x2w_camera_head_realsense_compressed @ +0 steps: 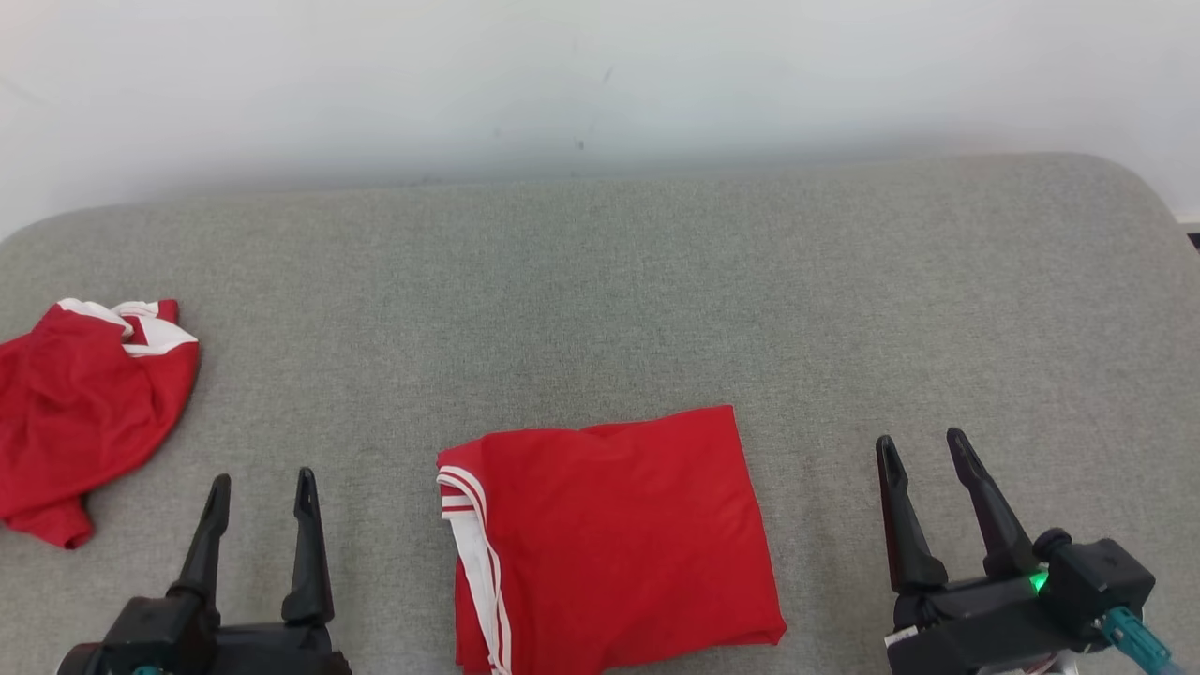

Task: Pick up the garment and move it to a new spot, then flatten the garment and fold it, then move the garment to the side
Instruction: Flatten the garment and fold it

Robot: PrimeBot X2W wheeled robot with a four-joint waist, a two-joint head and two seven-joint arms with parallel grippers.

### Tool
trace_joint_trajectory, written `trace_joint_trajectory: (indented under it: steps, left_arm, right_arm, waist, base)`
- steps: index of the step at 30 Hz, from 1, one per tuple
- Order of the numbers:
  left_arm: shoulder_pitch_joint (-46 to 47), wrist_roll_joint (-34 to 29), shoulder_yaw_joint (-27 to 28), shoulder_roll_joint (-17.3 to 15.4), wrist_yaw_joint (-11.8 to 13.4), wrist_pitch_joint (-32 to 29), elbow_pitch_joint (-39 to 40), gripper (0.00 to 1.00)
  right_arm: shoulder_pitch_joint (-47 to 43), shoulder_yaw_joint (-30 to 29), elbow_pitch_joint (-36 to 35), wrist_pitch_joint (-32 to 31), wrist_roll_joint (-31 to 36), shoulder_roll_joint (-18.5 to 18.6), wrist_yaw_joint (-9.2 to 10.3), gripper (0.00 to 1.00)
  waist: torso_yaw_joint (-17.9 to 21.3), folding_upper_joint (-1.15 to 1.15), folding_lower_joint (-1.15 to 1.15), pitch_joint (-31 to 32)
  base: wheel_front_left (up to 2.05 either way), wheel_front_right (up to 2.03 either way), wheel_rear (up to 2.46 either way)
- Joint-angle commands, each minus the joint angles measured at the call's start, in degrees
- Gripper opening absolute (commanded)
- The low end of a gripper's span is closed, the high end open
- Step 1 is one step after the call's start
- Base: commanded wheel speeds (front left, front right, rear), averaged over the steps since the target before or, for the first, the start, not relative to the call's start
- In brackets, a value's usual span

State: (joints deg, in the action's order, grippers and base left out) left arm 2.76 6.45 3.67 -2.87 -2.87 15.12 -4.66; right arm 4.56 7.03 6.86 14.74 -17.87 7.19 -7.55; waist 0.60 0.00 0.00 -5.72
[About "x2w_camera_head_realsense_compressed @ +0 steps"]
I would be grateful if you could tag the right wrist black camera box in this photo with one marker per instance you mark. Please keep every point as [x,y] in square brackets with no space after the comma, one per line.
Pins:
[1097,581]

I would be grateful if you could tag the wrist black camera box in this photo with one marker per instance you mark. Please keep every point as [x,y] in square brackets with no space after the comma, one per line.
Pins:
[1097,581]
[150,633]

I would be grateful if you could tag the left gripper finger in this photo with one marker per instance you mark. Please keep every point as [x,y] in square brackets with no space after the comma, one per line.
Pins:
[206,553]
[307,562]

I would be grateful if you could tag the red shorts white trim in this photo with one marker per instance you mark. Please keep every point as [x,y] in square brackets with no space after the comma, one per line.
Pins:
[84,412]

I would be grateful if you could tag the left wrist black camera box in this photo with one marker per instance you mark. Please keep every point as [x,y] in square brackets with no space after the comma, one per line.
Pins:
[150,633]

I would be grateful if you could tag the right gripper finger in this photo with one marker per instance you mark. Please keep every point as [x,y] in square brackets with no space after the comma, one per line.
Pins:
[909,548]
[998,534]

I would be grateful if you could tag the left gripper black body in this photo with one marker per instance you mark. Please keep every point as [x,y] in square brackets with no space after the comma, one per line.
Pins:
[272,653]

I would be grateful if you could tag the red basketball jersey white sleeves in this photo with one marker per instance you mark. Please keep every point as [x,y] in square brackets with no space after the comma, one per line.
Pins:
[619,544]

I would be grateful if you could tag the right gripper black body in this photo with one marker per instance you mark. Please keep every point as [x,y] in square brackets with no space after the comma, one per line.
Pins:
[975,628]

